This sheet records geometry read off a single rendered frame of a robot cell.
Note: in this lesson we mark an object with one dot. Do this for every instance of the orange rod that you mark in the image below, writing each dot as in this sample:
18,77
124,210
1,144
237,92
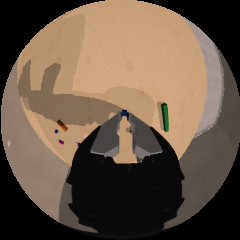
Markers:
59,122

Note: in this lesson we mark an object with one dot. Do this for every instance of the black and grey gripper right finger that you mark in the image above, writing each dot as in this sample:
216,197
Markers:
146,141

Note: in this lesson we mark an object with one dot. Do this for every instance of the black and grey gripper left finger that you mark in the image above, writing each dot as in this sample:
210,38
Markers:
100,143

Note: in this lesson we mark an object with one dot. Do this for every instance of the green rod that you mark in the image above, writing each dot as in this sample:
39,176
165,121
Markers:
165,116

